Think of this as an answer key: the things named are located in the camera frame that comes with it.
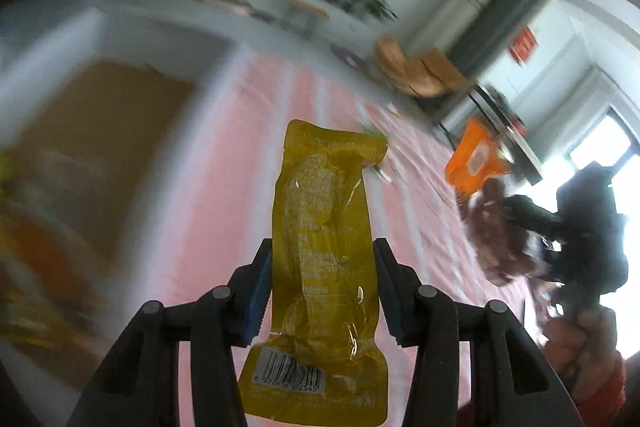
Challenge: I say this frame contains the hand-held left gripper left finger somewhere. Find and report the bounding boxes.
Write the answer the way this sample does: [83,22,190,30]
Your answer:
[67,237,274,427]

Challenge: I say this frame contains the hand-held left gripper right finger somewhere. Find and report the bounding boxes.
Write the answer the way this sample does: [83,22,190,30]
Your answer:
[372,237,586,427]

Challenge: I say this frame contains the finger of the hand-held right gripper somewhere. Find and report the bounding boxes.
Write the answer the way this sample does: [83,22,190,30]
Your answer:
[500,194,566,239]

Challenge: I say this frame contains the dark red snack packet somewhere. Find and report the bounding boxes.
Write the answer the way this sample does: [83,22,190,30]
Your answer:
[462,177,547,289]

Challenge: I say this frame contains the yellow snack packet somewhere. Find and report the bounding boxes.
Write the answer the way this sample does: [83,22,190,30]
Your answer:
[237,119,391,427]

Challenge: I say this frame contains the white box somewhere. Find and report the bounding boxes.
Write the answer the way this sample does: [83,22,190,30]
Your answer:
[0,0,248,427]

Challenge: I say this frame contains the person's right forearm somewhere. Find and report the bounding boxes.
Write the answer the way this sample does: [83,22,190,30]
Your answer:
[572,352,640,427]

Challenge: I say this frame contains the person's right hand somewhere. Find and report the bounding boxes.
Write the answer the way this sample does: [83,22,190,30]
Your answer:
[542,302,626,408]

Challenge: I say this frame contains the pink striped cloth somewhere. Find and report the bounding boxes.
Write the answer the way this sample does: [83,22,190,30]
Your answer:
[120,47,551,427]

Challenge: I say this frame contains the orange snack packet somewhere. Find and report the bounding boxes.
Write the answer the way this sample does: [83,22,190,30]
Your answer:
[444,117,514,198]

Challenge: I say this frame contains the bright balcony window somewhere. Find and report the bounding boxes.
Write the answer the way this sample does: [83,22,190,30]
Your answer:
[547,113,640,313]

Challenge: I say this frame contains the open cardboard boxes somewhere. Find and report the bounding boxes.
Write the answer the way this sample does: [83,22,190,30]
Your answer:
[374,35,472,98]

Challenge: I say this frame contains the pile of snack packets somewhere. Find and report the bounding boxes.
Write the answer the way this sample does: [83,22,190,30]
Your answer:
[0,147,121,350]

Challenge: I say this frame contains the white standing air conditioner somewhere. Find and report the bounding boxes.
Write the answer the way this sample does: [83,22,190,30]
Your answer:
[404,0,494,58]

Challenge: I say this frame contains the purple round object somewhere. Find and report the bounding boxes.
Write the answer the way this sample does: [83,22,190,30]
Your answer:
[329,44,367,68]

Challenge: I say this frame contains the green potted plant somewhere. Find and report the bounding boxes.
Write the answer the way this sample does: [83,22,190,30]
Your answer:
[349,0,399,24]

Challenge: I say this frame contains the red wall poster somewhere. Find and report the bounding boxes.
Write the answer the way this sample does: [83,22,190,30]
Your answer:
[508,26,541,66]

